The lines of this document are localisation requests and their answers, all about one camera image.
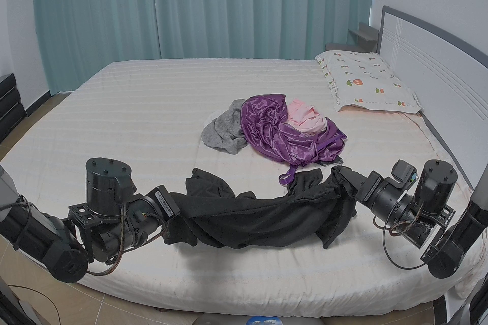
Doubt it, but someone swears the purple satin garment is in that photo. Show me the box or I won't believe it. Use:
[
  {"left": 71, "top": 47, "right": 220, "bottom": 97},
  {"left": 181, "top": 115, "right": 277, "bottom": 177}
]
[{"left": 240, "top": 93, "right": 348, "bottom": 187}]

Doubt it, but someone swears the pink garment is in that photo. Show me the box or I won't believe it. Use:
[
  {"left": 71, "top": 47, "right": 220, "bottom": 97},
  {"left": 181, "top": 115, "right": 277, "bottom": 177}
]
[{"left": 285, "top": 98, "right": 329, "bottom": 136}]

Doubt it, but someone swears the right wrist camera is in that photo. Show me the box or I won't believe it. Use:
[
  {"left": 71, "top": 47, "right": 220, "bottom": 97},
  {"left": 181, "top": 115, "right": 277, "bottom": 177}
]
[{"left": 392, "top": 160, "right": 419, "bottom": 189}]

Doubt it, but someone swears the black chest of drawers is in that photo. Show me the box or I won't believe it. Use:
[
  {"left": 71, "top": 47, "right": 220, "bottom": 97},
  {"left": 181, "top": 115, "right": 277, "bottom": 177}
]
[{"left": 0, "top": 73, "right": 27, "bottom": 143}]

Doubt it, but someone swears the black T-shirt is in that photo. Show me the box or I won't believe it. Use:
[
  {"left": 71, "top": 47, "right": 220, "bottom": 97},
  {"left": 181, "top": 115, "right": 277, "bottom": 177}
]
[{"left": 163, "top": 165, "right": 359, "bottom": 250}]

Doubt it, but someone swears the grey bedside table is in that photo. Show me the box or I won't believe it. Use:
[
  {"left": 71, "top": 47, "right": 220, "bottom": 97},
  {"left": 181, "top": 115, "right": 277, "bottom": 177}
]
[{"left": 325, "top": 22, "right": 380, "bottom": 52}]

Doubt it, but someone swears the grey garment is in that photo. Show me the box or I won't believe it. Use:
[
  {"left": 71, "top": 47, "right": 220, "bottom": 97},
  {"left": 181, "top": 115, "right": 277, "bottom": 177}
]
[{"left": 201, "top": 99, "right": 251, "bottom": 156}]

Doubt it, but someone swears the bed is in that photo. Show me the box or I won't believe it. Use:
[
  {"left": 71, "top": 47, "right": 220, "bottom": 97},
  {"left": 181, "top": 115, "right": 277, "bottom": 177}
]
[{"left": 0, "top": 5, "right": 488, "bottom": 316}]

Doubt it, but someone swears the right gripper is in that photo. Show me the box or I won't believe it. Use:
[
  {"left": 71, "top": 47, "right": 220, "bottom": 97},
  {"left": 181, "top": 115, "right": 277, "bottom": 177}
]
[{"left": 339, "top": 167, "right": 416, "bottom": 227}]

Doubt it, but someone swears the black cable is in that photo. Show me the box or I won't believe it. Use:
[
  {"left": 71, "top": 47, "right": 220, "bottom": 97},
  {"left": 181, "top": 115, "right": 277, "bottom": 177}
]
[
  {"left": 8, "top": 285, "right": 63, "bottom": 325},
  {"left": 86, "top": 224, "right": 126, "bottom": 277},
  {"left": 382, "top": 224, "right": 431, "bottom": 271}
]

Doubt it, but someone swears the white printed pillow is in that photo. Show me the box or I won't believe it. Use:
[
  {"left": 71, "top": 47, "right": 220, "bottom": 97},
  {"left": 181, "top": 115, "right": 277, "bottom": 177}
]
[{"left": 315, "top": 50, "right": 423, "bottom": 114}]

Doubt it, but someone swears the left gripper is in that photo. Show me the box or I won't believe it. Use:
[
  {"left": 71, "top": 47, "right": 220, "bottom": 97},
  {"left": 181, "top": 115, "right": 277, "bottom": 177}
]
[{"left": 130, "top": 184, "right": 180, "bottom": 246}]

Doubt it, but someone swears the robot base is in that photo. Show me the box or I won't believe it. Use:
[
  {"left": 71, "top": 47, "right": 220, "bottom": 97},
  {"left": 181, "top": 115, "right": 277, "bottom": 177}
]
[{"left": 196, "top": 310, "right": 284, "bottom": 325}]

